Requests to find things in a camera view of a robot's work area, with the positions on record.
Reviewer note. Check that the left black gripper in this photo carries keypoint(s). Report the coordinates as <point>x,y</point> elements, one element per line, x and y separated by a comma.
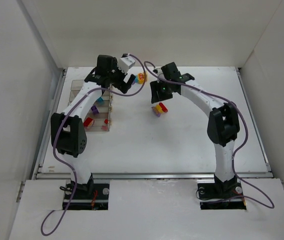
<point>121,81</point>

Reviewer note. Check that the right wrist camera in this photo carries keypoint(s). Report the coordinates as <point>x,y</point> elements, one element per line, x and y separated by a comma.
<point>160,74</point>

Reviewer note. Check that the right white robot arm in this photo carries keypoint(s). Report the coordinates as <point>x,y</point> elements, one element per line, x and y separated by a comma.
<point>222,128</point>

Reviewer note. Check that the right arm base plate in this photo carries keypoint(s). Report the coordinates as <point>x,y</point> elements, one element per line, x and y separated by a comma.
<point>213,198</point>

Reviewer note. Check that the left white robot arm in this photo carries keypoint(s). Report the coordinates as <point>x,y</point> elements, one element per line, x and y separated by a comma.
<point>68,136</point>

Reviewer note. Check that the red round lego block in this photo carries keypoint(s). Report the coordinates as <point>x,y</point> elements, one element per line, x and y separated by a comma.
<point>88,122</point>

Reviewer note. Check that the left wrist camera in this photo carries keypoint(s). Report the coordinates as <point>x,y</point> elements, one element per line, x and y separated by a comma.
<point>125,63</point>

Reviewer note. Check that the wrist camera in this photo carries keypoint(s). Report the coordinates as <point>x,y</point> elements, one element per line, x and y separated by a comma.
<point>125,63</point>
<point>160,74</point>

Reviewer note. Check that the purple square lego block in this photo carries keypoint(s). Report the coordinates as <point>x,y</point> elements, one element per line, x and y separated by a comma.
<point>94,110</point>

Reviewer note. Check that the aluminium rail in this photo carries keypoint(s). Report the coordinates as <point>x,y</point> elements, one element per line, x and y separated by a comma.
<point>125,176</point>

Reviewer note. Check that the yellow flower lego block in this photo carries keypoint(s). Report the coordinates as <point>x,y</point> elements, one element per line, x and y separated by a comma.
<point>140,78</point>

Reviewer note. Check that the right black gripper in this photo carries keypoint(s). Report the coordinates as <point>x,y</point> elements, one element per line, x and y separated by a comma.
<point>159,90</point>

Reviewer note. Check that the teal lego block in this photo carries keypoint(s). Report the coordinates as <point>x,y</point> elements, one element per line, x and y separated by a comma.
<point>100,101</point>

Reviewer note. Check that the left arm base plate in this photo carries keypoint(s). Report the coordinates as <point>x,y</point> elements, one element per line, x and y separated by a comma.
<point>97,200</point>

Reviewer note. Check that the clear compartment organizer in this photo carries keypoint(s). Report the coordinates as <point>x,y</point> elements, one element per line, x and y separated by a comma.
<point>98,118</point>

